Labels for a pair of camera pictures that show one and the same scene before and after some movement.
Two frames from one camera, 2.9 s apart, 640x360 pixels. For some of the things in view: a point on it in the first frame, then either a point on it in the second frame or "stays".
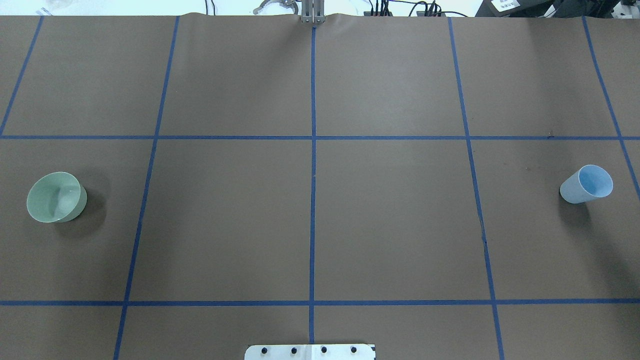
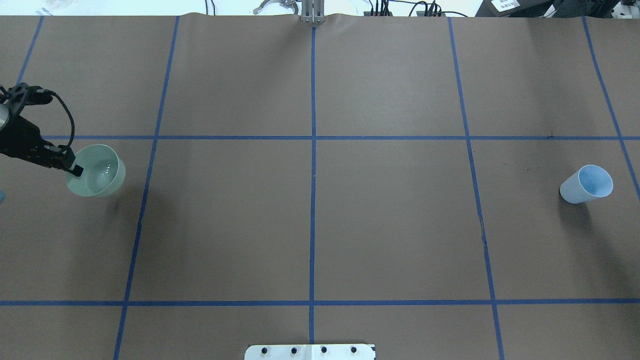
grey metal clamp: (286, 3) stays
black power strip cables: (435, 10) stays
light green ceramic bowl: (57, 197) -> (104, 171)
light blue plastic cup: (589, 182) stays
